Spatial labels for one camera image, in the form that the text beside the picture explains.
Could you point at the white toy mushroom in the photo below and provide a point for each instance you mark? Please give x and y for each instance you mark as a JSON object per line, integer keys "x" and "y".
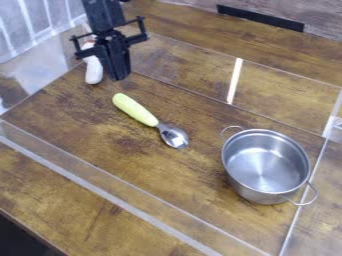
{"x": 94, "y": 68}

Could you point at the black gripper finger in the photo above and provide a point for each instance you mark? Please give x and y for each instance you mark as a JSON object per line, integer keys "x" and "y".
{"x": 107, "y": 60}
{"x": 119, "y": 57}

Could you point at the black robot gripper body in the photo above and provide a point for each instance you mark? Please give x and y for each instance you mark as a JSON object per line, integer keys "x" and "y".
{"x": 106, "y": 16}

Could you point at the stainless steel pot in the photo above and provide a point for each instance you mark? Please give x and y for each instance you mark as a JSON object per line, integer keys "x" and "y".
{"x": 268, "y": 167}

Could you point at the black bar on table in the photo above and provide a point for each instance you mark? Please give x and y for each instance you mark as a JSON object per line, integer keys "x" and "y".
{"x": 261, "y": 18}

